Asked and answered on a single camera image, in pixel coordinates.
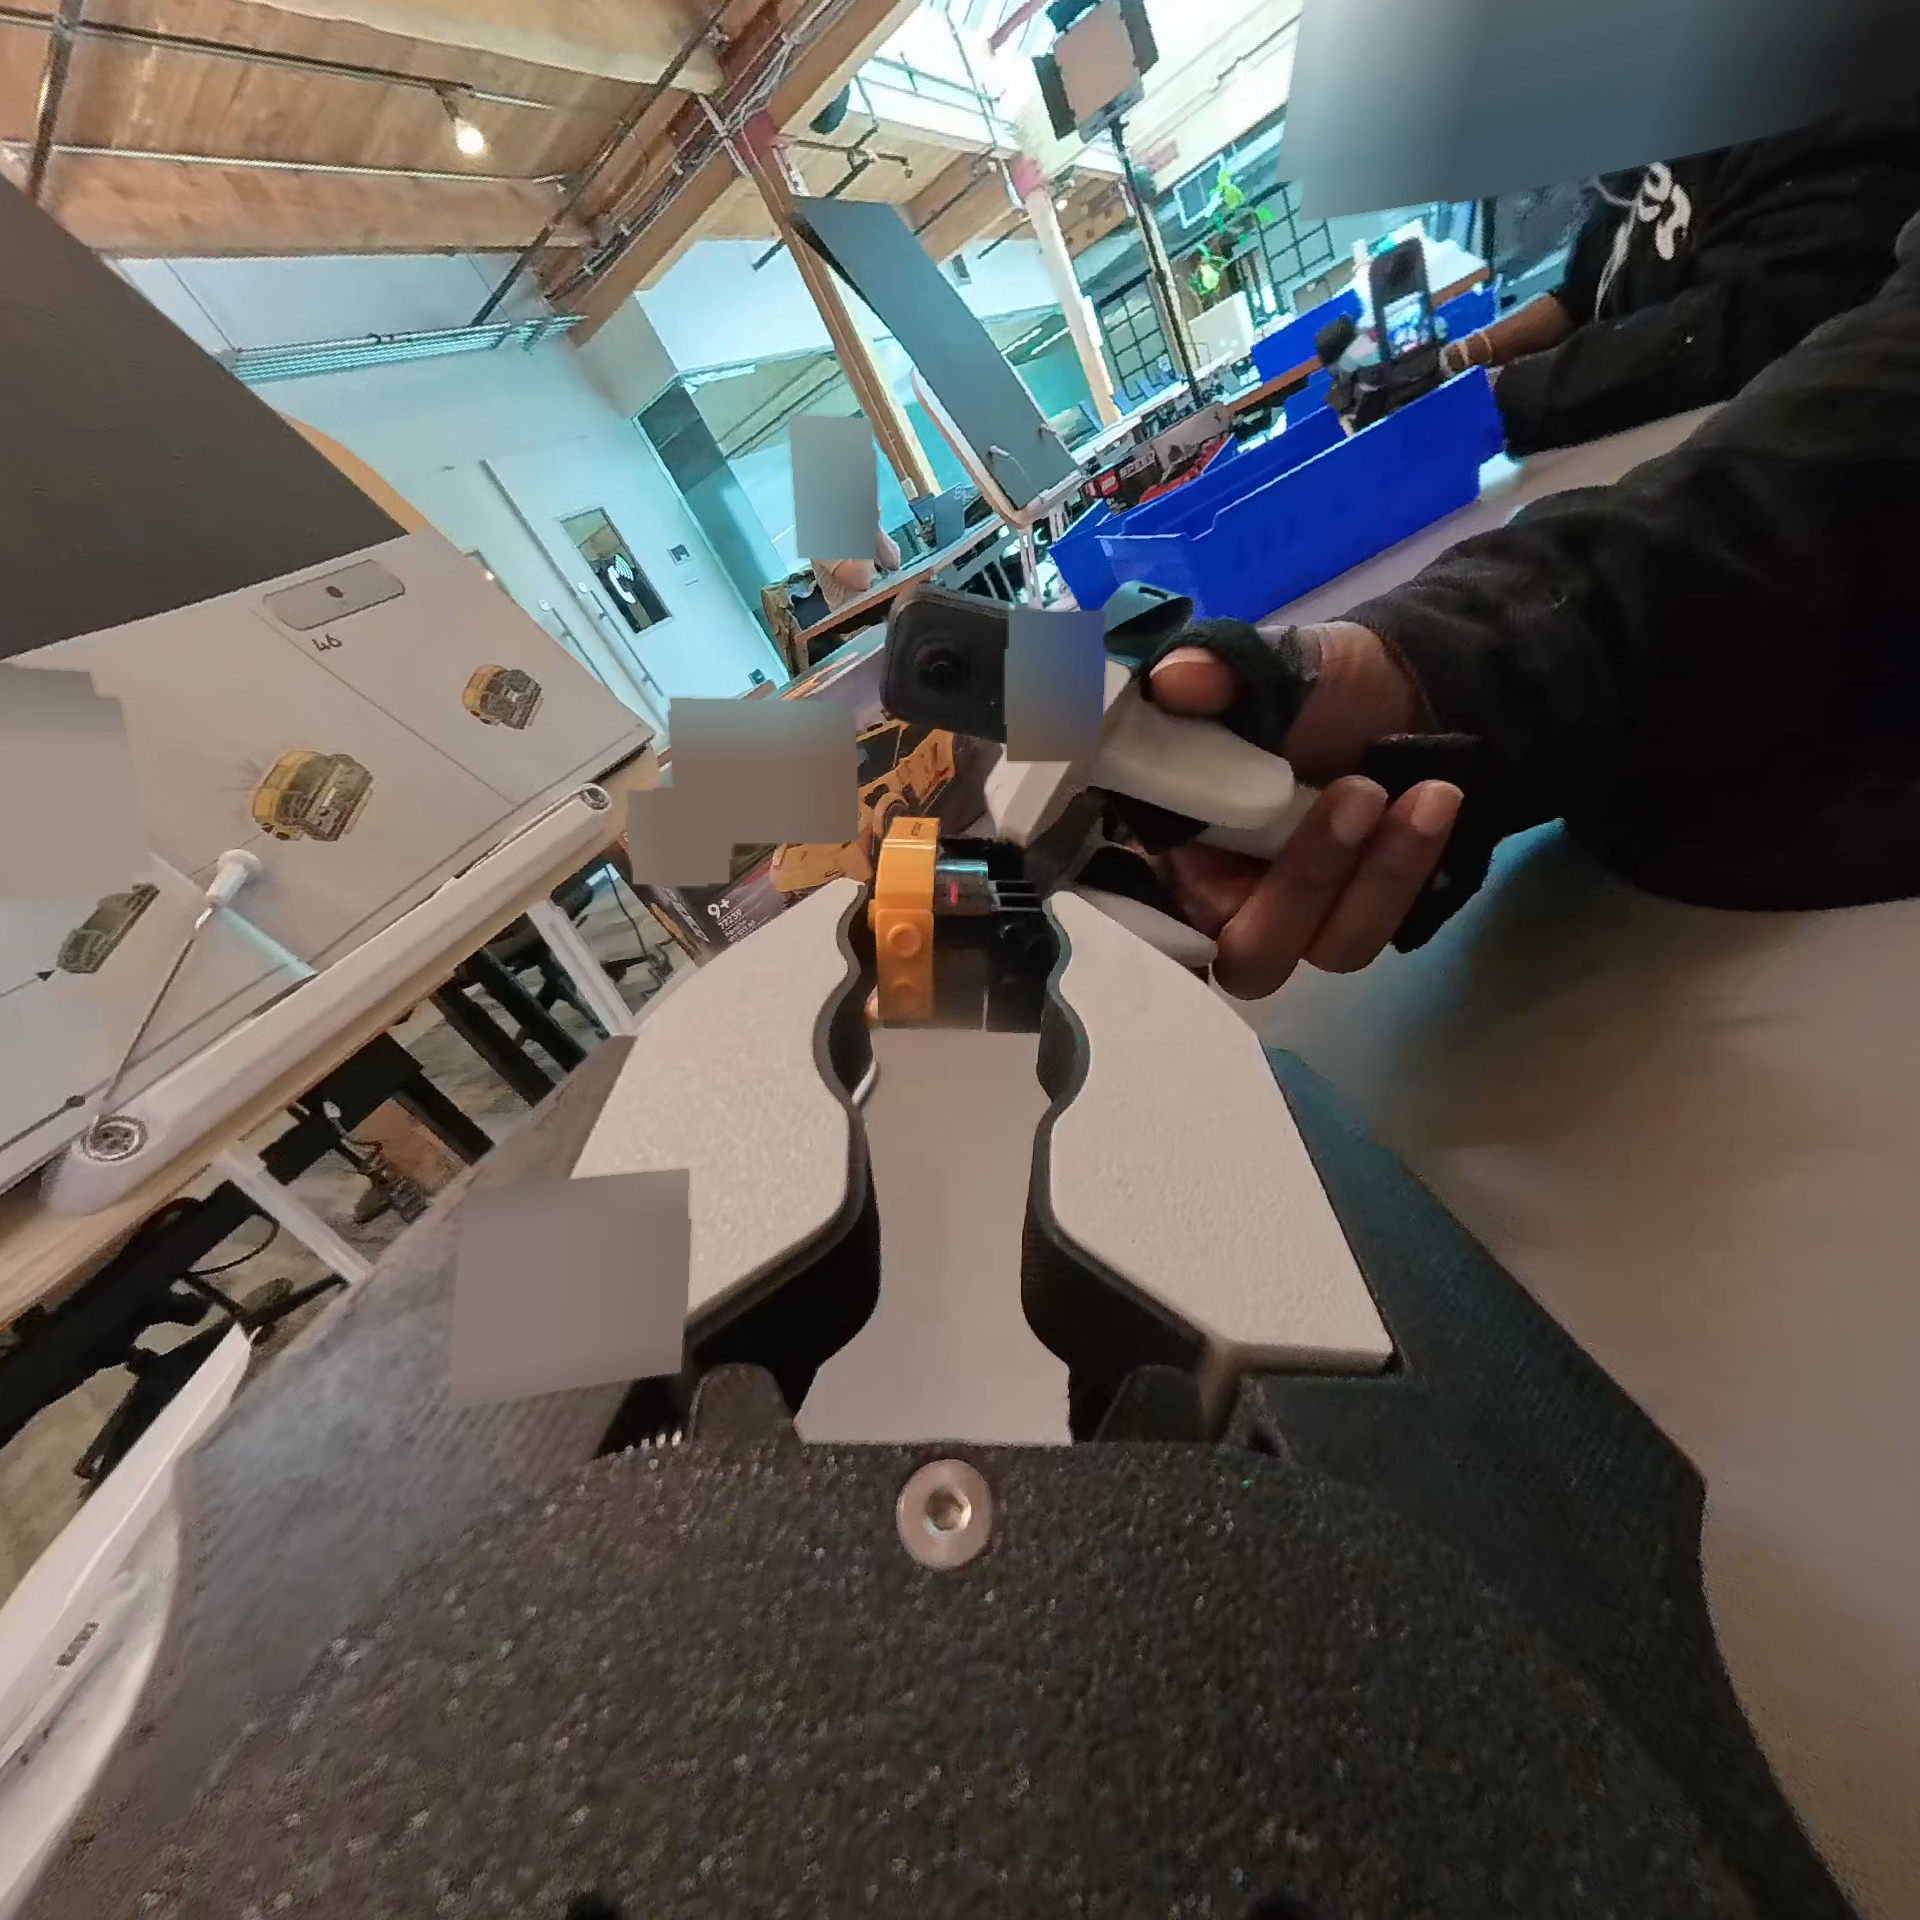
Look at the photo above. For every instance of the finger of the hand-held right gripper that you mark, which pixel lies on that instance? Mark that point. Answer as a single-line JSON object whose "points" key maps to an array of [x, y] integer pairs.
{"points": [[1035, 797]]}

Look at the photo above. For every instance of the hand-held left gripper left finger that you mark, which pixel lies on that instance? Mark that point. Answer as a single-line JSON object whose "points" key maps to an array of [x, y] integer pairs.
{"points": [[734, 1096]]}

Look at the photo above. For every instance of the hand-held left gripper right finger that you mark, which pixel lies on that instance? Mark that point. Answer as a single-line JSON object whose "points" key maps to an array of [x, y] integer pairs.
{"points": [[1200, 1171]]}

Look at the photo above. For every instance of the orange black lego car section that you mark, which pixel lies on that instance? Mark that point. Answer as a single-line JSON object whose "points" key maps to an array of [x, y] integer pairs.
{"points": [[907, 931]]}

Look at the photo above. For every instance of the person's right forearm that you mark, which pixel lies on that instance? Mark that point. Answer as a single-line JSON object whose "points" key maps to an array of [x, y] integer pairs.
{"points": [[1651, 630]]}

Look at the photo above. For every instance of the lego set box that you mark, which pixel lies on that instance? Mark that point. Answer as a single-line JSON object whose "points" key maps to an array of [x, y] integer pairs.
{"points": [[721, 916]]}

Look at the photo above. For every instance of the person's right hand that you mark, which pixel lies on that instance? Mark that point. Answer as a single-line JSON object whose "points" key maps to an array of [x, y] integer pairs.
{"points": [[1350, 869]]}

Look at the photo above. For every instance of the black flag panel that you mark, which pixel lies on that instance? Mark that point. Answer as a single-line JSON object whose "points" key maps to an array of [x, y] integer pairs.
{"points": [[930, 329]]}

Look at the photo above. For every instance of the metal stand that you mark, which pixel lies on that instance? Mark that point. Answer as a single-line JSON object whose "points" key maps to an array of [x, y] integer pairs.
{"points": [[375, 961]]}

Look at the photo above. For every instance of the studio light on stand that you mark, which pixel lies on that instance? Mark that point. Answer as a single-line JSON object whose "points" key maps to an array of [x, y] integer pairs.
{"points": [[1154, 255]]}

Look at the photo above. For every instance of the green potted plant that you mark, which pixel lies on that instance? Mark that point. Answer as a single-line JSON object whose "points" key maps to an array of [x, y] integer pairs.
{"points": [[1224, 225]]}

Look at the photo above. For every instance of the ceiling spotlight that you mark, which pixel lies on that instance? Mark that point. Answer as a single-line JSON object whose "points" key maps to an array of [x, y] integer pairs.
{"points": [[470, 135]]}

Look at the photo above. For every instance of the dark grey board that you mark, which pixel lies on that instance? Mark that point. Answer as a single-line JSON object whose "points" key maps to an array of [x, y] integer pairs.
{"points": [[150, 451]]}

